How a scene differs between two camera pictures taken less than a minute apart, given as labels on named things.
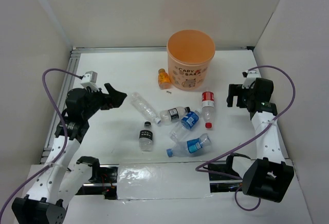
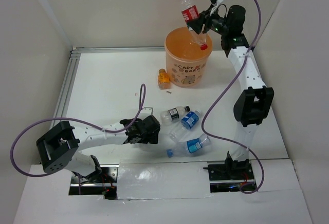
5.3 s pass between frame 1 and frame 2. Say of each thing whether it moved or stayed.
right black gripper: moved
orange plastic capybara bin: stayed
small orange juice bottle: stayed
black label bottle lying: stayed
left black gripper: moved
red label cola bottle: moved
